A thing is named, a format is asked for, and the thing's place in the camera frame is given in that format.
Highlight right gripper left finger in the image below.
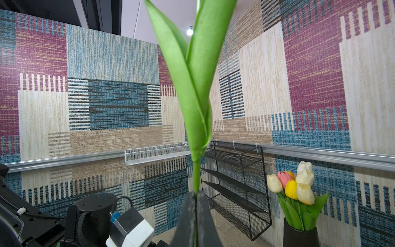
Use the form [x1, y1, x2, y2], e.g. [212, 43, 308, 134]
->
[170, 191, 196, 247]

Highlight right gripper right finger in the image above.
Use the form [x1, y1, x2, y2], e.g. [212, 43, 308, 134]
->
[196, 191, 222, 247]

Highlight black cylindrical vase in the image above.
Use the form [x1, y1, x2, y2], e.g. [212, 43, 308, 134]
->
[283, 218, 321, 247]

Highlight light pink tulip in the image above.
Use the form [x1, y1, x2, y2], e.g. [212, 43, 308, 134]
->
[296, 169, 315, 205]

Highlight cream yellow tulip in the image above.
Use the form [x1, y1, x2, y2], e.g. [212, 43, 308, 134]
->
[145, 1, 237, 193]

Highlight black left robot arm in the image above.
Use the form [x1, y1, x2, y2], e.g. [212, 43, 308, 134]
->
[1, 164, 117, 247]

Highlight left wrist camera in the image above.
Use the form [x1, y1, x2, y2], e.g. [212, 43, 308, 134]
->
[106, 196, 156, 247]

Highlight black wire shelf rack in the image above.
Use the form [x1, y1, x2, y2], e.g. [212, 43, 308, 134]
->
[201, 142, 272, 241]

